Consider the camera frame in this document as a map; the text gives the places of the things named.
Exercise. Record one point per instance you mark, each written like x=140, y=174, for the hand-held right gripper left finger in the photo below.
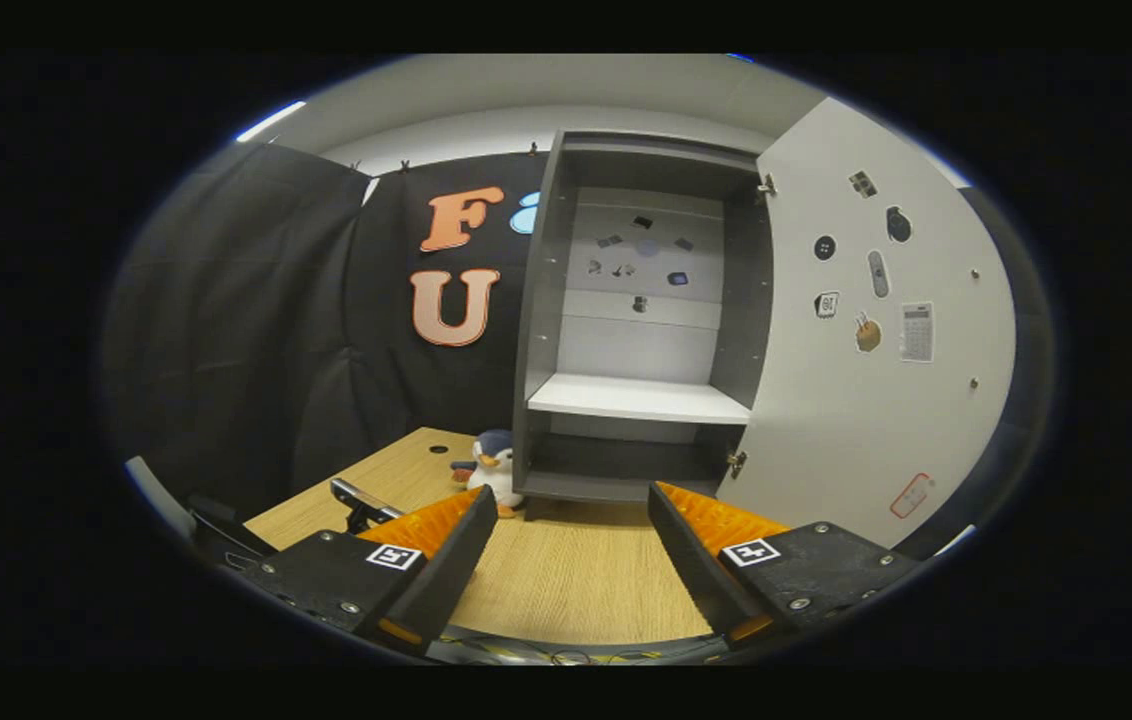
x=456, y=565

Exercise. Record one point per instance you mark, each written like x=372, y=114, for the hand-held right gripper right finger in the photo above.
x=691, y=570

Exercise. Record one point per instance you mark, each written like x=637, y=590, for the white cabinet door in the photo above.
x=826, y=430

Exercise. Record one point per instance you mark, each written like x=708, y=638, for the grey cabinet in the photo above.
x=541, y=330

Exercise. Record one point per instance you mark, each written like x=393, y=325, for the metal door hinge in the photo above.
x=766, y=185
x=736, y=463

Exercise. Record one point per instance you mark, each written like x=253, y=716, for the blue white penguin plush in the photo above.
x=496, y=475

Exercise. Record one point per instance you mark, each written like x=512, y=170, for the black backdrop cloth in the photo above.
x=226, y=330

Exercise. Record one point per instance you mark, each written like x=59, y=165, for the long ceiling light strip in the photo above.
x=271, y=120

